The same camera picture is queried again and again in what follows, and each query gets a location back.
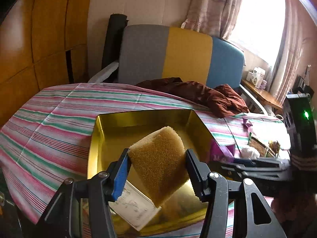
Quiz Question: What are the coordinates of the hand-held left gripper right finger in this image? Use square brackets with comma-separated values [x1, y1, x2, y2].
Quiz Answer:
[185, 149, 288, 238]

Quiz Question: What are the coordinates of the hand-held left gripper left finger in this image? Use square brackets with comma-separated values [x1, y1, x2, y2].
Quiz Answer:
[36, 148, 132, 238]

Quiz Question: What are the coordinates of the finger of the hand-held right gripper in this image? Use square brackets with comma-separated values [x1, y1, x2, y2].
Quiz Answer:
[233, 157, 289, 168]
[210, 162, 293, 181]

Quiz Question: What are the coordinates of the cracker packet with green ends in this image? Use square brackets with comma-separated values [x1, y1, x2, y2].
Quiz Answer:
[248, 131, 270, 158]

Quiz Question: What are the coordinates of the gold metal tin box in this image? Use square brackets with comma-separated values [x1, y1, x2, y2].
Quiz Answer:
[85, 109, 234, 236]

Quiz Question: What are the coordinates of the yellow sponge block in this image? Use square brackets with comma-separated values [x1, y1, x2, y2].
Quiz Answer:
[127, 126, 190, 208]

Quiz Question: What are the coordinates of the person's right forearm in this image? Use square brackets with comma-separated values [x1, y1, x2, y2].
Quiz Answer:
[270, 188, 317, 238]

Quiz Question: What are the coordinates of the white wrapped snack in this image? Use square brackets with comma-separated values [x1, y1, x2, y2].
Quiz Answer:
[241, 147, 260, 159]

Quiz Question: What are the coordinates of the white paper packet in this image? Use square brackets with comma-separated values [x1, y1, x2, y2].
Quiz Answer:
[109, 180, 161, 231]

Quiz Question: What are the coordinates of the wooden side table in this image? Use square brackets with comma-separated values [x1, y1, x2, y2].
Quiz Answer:
[241, 78, 284, 112]

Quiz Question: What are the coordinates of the white box with round print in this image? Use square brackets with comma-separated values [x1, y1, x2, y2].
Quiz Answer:
[248, 71, 260, 87]

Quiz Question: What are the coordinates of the pink patterned curtain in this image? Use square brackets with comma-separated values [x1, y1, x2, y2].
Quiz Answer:
[270, 0, 317, 105]
[181, 0, 245, 40]

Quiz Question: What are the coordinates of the brown crumpled cloth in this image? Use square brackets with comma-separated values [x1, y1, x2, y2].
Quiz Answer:
[136, 77, 250, 118]

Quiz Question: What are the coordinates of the striped tablecloth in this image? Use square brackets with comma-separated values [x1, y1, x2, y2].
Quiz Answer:
[0, 82, 290, 238]

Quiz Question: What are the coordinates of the window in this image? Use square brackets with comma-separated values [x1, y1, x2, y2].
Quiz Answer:
[228, 0, 286, 67]

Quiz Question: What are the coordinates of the grey yellow blue chair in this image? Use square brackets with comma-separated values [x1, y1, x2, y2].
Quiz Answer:
[88, 25, 266, 114]

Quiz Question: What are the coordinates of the black rolled mat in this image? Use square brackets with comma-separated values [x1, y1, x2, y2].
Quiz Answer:
[101, 13, 128, 71]

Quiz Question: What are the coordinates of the wooden wardrobe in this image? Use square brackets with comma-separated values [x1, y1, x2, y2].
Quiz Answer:
[0, 0, 95, 127]

